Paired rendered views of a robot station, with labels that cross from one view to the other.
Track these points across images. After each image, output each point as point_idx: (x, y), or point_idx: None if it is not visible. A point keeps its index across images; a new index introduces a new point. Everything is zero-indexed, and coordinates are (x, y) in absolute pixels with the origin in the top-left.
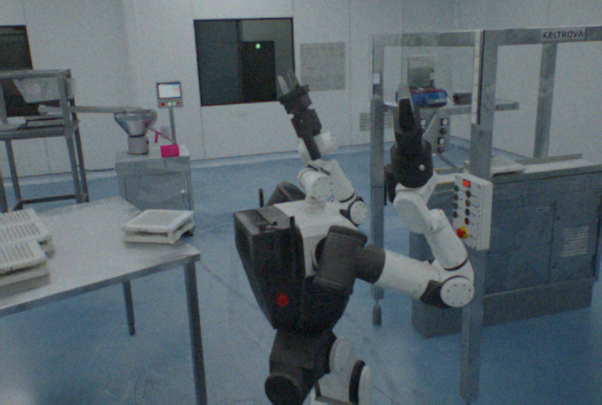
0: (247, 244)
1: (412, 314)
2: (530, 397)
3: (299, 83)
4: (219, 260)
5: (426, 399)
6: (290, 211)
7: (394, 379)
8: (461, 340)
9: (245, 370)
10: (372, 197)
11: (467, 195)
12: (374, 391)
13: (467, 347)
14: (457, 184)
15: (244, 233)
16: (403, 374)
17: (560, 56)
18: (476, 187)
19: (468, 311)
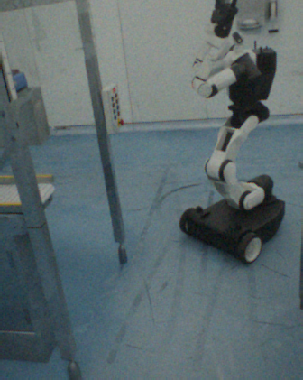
0: (270, 70)
1: (45, 351)
2: (61, 268)
3: (224, 0)
4: None
5: (123, 284)
6: (249, 52)
7: (129, 305)
8: (117, 205)
9: (257, 357)
10: (47, 237)
11: (116, 96)
12: (153, 300)
13: (119, 204)
14: (111, 96)
15: (271, 64)
16: (118, 308)
17: None
18: (116, 88)
19: (115, 181)
